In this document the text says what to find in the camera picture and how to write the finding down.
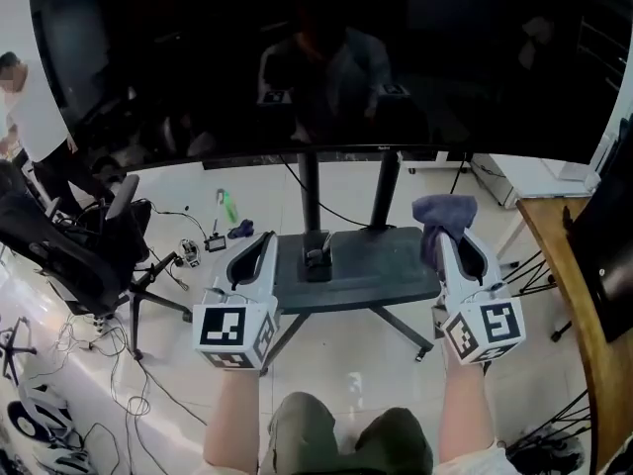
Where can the white desk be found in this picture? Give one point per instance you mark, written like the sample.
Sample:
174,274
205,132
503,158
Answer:
534,176

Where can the pile of white grey devices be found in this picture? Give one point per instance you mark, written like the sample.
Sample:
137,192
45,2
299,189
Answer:
49,423

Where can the black folding table legs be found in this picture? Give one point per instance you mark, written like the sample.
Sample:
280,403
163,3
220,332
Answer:
534,277

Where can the small patterned cube gadget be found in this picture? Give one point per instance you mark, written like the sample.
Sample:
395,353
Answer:
189,254

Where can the person's right forearm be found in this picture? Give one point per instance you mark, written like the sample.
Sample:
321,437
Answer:
465,408

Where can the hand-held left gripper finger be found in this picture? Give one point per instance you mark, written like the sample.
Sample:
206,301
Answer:
271,270
226,267

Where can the black monitor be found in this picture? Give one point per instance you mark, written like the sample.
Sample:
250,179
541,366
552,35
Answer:
613,245

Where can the small black display device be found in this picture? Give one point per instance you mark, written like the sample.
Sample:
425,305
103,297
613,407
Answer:
216,243

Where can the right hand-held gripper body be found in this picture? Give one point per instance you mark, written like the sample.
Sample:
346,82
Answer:
494,324

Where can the black TV stand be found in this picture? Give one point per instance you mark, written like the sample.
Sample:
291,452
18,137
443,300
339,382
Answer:
376,260

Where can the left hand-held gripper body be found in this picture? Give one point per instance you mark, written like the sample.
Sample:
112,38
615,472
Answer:
217,329

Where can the green spray bottle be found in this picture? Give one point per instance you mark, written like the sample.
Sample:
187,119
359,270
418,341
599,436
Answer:
230,208

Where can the person's left forearm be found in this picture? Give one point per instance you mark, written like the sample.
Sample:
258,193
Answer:
235,413

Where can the small blue rag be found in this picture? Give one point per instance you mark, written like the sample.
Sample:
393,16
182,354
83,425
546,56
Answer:
241,228

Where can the large black television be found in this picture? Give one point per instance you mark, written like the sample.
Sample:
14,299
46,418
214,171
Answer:
316,57

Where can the wooden table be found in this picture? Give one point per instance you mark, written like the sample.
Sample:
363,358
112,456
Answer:
583,290

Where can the black mesh office chair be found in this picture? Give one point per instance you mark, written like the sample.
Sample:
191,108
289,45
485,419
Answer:
59,250

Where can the person's legs in olive trousers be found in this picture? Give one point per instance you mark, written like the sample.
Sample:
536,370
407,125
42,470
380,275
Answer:
346,438

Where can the dark transparent holder box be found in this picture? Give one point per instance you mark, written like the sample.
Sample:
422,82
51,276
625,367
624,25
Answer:
316,260

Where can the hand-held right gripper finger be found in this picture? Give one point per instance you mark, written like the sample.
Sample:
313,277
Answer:
489,265
450,265

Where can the purple cloth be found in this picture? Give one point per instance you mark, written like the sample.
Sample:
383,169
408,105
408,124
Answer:
445,213

